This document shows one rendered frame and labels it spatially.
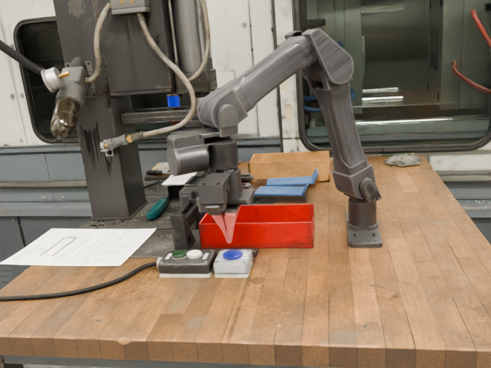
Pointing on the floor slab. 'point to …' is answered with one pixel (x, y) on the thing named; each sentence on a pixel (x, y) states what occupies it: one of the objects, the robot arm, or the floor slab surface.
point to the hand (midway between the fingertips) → (229, 238)
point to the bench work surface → (281, 296)
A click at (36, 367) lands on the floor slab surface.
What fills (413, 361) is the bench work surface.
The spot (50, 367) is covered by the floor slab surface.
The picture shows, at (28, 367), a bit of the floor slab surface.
